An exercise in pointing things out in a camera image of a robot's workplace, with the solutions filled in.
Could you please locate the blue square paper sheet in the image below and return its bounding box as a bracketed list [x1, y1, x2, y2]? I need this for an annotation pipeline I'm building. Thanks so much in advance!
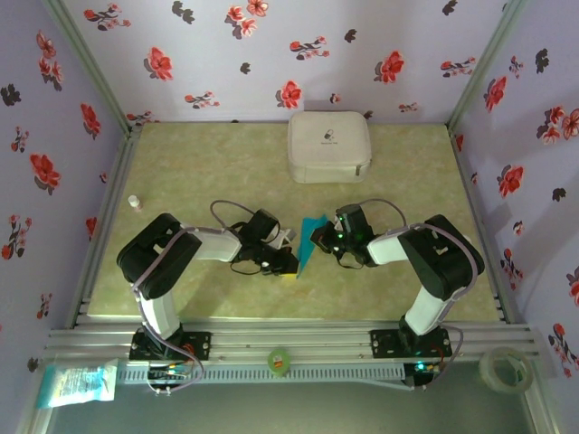
[296, 215, 330, 281]

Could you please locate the white zipped fabric case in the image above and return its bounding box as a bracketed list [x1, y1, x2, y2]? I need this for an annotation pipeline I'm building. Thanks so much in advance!
[287, 110, 374, 184]

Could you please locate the green round lidded cup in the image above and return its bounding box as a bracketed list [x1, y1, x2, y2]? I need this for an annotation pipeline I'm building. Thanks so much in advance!
[267, 345, 291, 376]

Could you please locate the clear adhesive tape roll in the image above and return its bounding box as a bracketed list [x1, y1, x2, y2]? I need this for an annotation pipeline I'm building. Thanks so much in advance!
[479, 346, 534, 393]

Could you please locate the blue white plastic packet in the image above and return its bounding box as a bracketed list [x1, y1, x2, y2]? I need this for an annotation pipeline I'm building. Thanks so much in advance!
[35, 359, 119, 410]

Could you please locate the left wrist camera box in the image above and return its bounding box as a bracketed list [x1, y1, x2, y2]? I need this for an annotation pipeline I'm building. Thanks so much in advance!
[270, 225, 299, 249]

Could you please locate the right arm lilac cable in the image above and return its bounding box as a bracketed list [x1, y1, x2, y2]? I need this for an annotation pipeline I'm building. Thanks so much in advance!
[355, 197, 488, 392]

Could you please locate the aluminium front mounting rail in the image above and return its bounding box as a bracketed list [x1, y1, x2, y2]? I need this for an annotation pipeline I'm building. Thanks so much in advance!
[43, 319, 544, 363]

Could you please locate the grey slotted cable duct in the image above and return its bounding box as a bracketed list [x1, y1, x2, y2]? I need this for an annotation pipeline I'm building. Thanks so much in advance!
[116, 363, 406, 385]

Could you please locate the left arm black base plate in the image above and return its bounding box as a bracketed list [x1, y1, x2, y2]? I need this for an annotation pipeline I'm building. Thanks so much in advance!
[129, 331, 213, 362]

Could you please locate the aluminium side rail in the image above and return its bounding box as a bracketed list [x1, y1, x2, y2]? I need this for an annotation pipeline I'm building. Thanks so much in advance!
[447, 126, 521, 325]
[65, 128, 144, 329]

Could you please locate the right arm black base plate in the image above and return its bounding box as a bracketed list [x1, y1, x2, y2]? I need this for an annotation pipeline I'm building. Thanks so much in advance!
[369, 328, 452, 358]

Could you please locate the aluminium corner post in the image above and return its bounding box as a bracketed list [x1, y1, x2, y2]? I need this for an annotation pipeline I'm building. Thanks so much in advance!
[445, 0, 530, 137]
[41, 0, 141, 141]

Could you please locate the aluminium lower frame bar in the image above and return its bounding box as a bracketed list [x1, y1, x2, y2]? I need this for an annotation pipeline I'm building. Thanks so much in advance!
[15, 361, 60, 434]
[522, 361, 562, 434]

